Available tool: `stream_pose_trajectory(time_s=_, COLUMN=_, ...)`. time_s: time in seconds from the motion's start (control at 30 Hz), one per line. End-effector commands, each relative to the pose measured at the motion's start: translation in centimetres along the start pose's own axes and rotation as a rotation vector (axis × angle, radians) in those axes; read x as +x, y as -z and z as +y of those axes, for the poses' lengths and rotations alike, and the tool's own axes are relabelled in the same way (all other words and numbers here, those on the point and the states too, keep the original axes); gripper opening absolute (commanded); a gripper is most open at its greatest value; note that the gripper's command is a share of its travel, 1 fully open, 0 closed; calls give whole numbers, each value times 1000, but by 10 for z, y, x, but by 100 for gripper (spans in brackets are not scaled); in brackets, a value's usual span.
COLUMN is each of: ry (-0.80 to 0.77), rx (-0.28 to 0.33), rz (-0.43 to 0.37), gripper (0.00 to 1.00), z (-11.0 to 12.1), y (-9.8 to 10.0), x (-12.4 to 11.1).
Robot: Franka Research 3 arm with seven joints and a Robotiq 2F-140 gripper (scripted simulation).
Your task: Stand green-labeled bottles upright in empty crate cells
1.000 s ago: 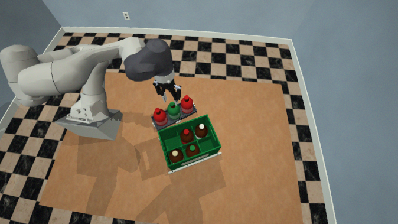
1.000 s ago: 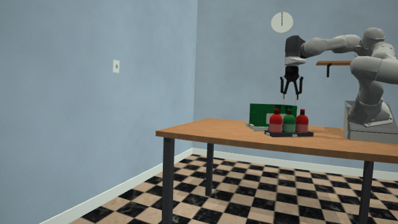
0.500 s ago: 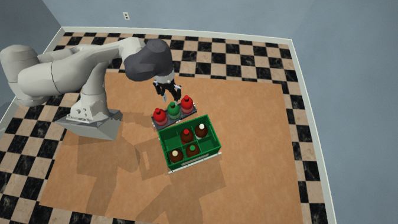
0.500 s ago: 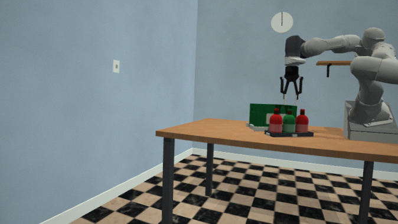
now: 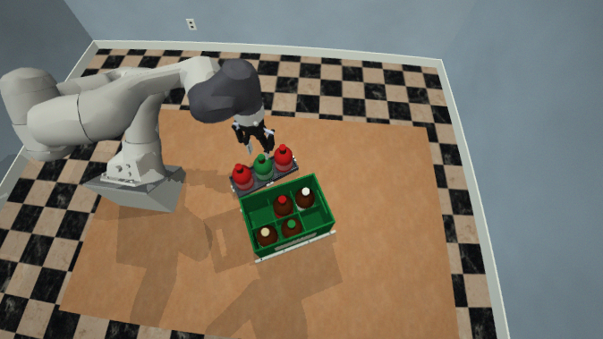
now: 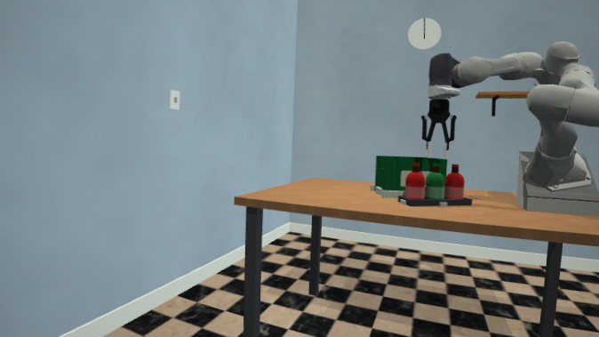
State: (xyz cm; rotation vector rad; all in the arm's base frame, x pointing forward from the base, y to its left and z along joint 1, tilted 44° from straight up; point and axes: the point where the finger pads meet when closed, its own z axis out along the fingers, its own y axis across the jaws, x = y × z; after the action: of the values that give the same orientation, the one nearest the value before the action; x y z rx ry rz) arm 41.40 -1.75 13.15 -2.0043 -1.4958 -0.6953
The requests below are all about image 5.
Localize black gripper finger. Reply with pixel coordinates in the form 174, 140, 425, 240
252, 128, 275, 160
232, 120, 253, 155

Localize red bottle with pink label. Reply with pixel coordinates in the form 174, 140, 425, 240
232, 164, 254, 191
274, 144, 293, 173

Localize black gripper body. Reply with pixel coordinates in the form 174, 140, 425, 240
239, 118, 267, 136

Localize brown bottle with red cap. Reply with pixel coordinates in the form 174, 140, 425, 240
273, 195, 293, 218

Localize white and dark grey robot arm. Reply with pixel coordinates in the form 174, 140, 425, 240
0, 55, 265, 187

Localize brown bottle with green cap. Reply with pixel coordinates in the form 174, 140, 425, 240
281, 217, 302, 239

